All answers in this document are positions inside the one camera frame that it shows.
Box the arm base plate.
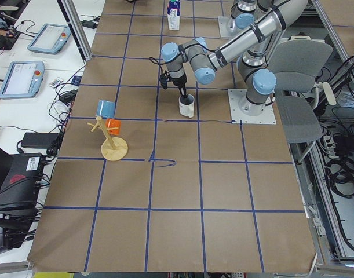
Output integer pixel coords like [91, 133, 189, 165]
[218, 16, 238, 39]
[228, 89, 276, 125]

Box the black computer box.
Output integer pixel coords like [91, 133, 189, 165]
[0, 153, 44, 211]

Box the white ribbed HOME mug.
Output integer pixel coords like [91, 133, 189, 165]
[179, 94, 195, 118]

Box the blue mug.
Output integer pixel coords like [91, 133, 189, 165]
[96, 100, 115, 118]

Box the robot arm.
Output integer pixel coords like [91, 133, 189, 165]
[159, 1, 308, 97]
[231, 0, 257, 30]

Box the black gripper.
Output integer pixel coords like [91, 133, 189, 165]
[170, 74, 188, 98]

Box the teach pendant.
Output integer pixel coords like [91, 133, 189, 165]
[27, 23, 71, 54]
[0, 61, 45, 99]

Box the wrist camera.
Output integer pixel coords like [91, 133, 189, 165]
[159, 70, 170, 90]

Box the blue white milk carton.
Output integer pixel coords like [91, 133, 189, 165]
[167, 0, 181, 31]

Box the grey office chair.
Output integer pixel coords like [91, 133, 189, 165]
[268, 38, 336, 144]

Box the near teach pendant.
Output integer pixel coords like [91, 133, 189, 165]
[0, 61, 45, 99]

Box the orange mug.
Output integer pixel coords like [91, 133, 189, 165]
[105, 118, 121, 136]

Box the aluminium frame post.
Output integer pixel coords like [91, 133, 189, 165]
[57, 0, 93, 61]

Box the black power adapter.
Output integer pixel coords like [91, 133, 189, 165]
[81, 20, 98, 29]

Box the small remote control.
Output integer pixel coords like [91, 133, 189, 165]
[49, 77, 64, 88]

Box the black power brick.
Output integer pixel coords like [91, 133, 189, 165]
[16, 133, 59, 156]

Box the far teach pendant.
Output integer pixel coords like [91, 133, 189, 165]
[27, 23, 71, 54]

